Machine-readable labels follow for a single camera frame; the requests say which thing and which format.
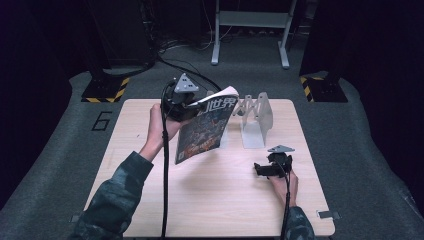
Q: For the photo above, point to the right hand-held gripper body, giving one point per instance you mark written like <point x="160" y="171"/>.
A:
<point x="281" y="161"/>

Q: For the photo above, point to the person's left hand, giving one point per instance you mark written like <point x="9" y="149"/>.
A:
<point x="156" y="130"/>

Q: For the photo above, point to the dark illustrated magazine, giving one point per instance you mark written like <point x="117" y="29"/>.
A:
<point x="203" y="130"/>

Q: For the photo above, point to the grey metal table bracket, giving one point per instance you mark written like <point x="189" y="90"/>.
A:
<point x="75" y="218"/>
<point x="329" y="215"/>

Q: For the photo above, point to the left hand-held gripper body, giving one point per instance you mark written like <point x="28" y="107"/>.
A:
<point x="176" y="103"/>

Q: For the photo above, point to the grey expandable metal book rack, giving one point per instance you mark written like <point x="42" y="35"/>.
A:
<point x="255" y="133"/>

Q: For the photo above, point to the black stand with striped base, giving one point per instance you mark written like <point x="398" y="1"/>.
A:
<point x="325" y="90"/>
<point x="105" y="90"/>

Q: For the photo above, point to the person's right hand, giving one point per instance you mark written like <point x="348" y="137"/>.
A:
<point x="288" y="190"/>

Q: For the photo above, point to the white metal stand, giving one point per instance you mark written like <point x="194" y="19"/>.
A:
<point x="253" y="19"/>

